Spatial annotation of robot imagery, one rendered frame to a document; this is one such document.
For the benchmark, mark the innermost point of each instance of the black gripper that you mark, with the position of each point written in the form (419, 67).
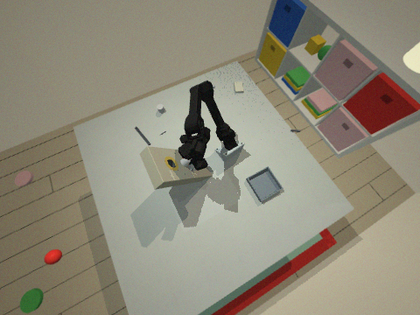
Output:
(197, 164)

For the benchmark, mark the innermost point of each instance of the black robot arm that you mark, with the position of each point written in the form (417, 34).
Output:
(195, 147)

